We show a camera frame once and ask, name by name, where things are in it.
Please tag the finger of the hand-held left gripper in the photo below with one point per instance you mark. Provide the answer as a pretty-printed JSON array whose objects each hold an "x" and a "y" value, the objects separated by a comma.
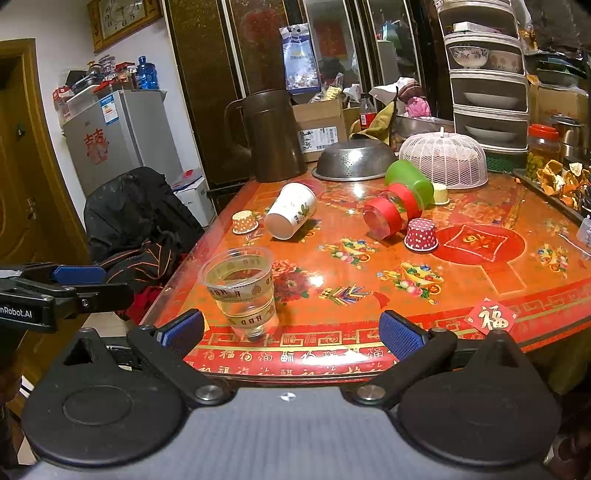
[
  {"x": 78, "y": 275},
  {"x": 101, "y": 295}
]

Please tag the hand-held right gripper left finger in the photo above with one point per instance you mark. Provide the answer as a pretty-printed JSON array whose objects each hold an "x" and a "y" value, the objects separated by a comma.
[{"x": 183, "y": 331}]

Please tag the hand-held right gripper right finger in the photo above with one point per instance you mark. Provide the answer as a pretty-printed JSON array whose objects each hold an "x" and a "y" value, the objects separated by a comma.
[{"x": 400, "y": 333}]

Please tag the clear plastic cup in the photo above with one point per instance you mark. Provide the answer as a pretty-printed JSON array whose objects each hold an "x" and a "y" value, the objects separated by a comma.
[{"x": 242, "y": 295}]

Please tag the red banded clear cup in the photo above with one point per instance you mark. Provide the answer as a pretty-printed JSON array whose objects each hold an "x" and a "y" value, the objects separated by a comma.
[{"x": 392, "y": 210}]

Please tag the green plastic cup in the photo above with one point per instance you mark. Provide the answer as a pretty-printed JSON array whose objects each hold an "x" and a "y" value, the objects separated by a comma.
[{"x": 411, "y": 180}]

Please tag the white paper cup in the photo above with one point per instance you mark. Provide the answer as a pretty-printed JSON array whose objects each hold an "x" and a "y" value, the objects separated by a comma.
[{"x": 293, "y": 207}]

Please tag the black jacket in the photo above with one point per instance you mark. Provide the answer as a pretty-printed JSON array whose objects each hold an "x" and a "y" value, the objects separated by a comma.
[{"x": 134, "y": 217}]

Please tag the red diamond sticker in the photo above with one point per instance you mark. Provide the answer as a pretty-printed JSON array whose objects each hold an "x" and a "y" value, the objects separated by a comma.
[{"x": 490, "y": 316}]

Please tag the red dotted cupcake liner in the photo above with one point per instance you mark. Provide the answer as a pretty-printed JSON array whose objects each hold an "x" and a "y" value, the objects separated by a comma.
[{"x": 421, "y": 235}]

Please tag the wooden door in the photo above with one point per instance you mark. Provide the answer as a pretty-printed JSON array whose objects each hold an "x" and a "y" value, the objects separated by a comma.
[{"x": 27, "y": 184}]

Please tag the white carton box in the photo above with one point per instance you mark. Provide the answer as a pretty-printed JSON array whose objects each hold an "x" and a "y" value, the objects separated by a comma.
[{"x": 196, "y": 198}]

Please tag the grey refrigerator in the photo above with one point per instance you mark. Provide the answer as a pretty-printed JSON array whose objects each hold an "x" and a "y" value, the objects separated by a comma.
[{"x": 120, "y": 138}]

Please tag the yellow cupcake liner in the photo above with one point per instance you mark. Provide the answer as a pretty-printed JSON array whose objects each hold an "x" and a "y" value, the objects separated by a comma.
[{"x": 441, "y": 194}]

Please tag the white mesh food cover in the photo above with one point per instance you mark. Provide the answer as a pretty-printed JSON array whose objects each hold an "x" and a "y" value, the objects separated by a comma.
[{"x": 443, "y": 159}]

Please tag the metal colander bowl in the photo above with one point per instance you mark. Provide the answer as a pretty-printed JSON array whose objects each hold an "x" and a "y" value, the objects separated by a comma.
[{"x": 353, "y": 159}]

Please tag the green plastic basket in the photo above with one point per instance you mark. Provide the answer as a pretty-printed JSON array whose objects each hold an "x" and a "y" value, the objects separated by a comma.
[{"x": 501, "y": 164}]

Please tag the metal basin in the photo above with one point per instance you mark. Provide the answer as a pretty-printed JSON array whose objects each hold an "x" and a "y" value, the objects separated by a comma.
[{"x": 422, "y": 129}]

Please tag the clear storage container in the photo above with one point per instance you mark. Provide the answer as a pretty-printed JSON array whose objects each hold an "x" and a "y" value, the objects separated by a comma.
[{"x": 584, "y": 233}]

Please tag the olive green cloth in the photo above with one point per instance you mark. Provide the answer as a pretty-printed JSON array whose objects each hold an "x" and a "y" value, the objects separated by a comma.
[{"x": 376, "y": 124}]

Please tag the blue water bottle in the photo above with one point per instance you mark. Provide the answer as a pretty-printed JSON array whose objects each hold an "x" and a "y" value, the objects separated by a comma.
[{"x": 147, "y": 74}]

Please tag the brown plastic pitcher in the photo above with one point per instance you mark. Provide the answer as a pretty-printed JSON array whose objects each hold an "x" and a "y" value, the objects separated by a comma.
[{"x": 272, "y": 134}]

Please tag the white plate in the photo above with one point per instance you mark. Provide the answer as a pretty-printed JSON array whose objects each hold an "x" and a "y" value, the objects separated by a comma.
[
  {"x": 490, "y": 134},
  {"x": 491, "y": 100}
]

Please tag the cardboard box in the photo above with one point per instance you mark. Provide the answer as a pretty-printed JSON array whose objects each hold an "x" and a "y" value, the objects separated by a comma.
[{"x": 321, "y": 127}]

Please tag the tray of dried peels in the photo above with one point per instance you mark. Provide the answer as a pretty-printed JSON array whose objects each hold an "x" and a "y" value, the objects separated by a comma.
[{"x": 563, "y": 182}]

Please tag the red soda bottle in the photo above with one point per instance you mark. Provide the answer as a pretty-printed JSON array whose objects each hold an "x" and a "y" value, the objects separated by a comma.
[{"x": 367, "y": 113}]

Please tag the pink cloth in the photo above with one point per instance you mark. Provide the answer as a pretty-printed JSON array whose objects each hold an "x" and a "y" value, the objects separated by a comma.
[{"x": 418, "y": 104}]

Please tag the red lidded glass jar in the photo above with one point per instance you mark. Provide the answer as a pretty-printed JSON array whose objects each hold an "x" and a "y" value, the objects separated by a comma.
[{"x": 544, "y": 147}]

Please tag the white tiered dish rack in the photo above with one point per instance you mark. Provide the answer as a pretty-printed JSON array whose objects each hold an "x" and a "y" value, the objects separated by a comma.
[{"x": 524, "y": 78}]

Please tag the patterned ceramic bowl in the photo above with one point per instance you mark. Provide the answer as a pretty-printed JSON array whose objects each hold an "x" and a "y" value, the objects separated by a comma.
[{"x": 468, "y": 57}]

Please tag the pale ceramic bowl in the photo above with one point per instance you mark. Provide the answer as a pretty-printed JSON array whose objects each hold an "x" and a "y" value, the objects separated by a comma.
[{"x": 505, "y": 61}]

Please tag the blue snack bag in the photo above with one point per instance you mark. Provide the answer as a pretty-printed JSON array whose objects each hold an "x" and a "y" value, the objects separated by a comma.
[{"x": 300, "y": 57}]

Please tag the framed wall clock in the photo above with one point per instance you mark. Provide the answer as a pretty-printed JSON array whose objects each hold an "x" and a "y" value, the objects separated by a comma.
[{"x": 121, "y": 21}]

